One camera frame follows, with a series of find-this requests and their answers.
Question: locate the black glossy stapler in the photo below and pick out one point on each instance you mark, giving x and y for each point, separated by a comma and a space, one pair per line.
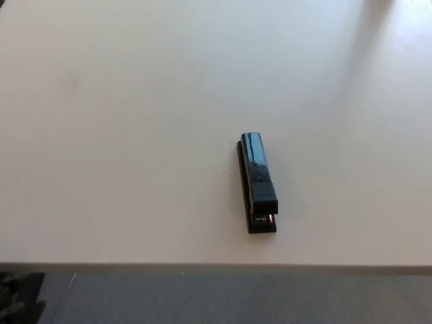
258, 168

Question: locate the dark object under table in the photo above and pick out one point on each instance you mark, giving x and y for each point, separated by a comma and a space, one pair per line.
17, 300

